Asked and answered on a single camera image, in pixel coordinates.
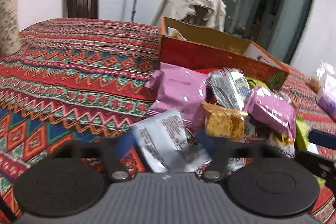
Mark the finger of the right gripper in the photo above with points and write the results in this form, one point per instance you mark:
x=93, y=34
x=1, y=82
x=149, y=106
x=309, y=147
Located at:
x=322, y=139

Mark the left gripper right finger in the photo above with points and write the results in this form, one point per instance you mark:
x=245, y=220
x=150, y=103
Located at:
x=226, y=156

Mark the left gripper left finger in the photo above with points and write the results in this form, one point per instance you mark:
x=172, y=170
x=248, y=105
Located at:
x=110, y=150

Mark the orange cracker packet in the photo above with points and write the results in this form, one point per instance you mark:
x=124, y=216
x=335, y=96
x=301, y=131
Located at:
x=224, y=122

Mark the pink snack packet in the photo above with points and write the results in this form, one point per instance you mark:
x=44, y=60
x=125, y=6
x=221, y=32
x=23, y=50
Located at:
x=272, y=110
x=179, y=88

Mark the silver white snack packet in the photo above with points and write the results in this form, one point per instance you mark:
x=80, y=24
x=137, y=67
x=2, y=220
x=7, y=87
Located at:
x=163, y=142

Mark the silver grey snack packet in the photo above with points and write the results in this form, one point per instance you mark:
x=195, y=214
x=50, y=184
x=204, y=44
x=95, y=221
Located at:
x=229, y=87

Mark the green snack bar packet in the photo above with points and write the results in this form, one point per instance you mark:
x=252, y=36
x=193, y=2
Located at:
x=302, y=133

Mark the purple tissue pack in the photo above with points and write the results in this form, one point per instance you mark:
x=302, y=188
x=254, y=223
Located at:
x=326, y=96

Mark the patterned red tablecloth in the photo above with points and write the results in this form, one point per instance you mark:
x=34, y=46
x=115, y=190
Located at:
x=84, y=79

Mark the red cardboard snack box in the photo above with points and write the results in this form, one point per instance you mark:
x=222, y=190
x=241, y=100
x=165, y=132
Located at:
x=196, y=47

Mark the floral white slim vase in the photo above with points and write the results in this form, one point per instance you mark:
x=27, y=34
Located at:
x=9, y=29

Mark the beige jacket on chair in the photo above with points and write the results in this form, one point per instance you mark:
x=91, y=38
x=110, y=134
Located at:
x=208, y=13

